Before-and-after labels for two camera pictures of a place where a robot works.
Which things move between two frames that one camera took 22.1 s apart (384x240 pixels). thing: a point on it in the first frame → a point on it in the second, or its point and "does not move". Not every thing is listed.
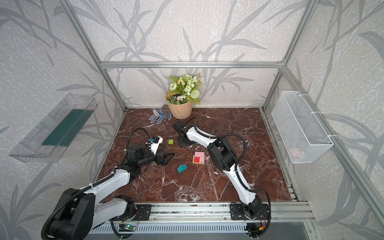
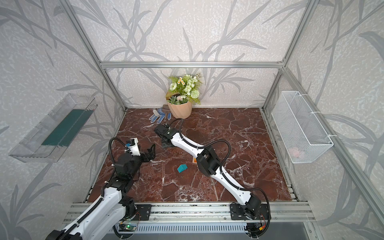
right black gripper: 182,139 → 160,130
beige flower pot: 180,111 does not move
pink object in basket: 294,151 does not move
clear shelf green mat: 49,140 does not move
